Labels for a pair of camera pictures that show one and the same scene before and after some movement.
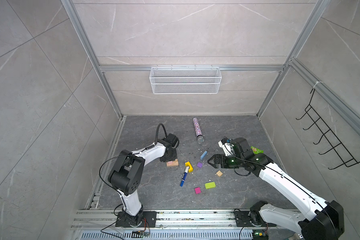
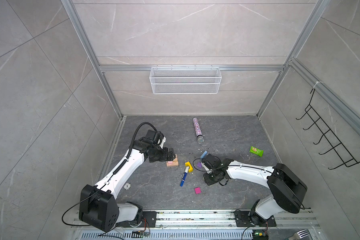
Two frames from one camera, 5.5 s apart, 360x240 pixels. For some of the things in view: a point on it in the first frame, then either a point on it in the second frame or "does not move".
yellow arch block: [188, 164] does not move
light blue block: [203, 155] does not move
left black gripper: [174, 157] does not move
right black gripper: [218, 157] -> [207, 181]
